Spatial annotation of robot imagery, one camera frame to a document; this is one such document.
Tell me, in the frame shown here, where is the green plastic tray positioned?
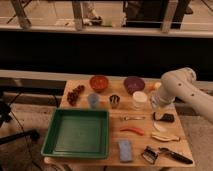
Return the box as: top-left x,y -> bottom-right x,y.
41,108 -> 109,159

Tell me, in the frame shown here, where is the wooden table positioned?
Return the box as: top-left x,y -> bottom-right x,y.
43,78 -> 196,168

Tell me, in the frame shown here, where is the blue sponge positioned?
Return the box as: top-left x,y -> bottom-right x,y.
118,139 -> 133,163

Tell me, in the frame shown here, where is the blue plastic cup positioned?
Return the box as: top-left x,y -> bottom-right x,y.
87,93 -> 99,108

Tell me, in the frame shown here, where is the bunch of red grapes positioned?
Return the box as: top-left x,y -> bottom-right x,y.
67,85 -> 85,106

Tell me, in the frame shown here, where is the small metal cup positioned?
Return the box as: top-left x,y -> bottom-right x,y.
109,94 -> 120,108

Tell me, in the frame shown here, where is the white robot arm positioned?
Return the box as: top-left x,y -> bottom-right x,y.
150,67 -> 213,124

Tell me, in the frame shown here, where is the small orange apple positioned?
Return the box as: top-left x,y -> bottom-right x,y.
153,82 -> 161,90

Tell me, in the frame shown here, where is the black-handled peeler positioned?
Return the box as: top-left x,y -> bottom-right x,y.
159,147 -> 193,164

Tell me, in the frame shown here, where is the red-orange bowl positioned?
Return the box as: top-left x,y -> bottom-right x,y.
89,75 -> 109,92

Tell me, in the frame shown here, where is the black tripod stand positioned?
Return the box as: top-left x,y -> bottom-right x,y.
0,93 -> 40,145

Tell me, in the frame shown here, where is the purple bowl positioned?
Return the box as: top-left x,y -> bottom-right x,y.
123,76 -> 145,95

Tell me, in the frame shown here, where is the white plastic cup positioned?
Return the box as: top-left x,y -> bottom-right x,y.
133,91 -> 148,109

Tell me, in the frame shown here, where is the red chili pepper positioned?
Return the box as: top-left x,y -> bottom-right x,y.
120,127 -> 144,136

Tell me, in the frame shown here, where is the black rectangular block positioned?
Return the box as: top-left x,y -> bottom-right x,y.
153,112 -> 175,123

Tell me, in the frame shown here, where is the blue-white cloth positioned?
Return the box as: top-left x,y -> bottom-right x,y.
150,96 -> 175,111

